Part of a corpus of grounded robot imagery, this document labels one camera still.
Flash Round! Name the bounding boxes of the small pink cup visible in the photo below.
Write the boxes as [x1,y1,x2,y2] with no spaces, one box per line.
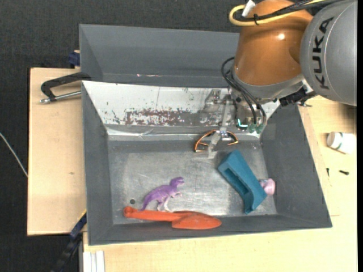
[259,178,276,196]

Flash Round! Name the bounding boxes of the teal plastic block holder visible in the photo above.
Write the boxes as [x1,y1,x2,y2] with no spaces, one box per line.
[217,149,268,215]

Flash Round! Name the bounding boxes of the orange plastic scoop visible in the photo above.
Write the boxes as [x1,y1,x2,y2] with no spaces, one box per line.
[123,206,222,231]

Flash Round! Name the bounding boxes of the pale wood board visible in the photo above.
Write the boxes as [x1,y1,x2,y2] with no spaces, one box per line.
[27,67,87,236]

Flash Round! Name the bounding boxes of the grey metal bin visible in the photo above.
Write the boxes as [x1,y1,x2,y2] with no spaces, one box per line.
[78,23,333,246]

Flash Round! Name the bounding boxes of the orange frame sunglasses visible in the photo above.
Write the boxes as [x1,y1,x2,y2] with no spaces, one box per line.
[193,129,239,153]

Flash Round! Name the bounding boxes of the small white container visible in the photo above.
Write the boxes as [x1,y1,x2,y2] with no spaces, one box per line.
[326,131,357,155]

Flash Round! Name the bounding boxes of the black cylinder on white bracket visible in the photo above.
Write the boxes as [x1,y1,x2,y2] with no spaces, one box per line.
[278,86,314,108]

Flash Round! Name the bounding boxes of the purple toy dinosaur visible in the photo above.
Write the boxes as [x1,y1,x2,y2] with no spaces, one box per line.
[139,176,185,213]

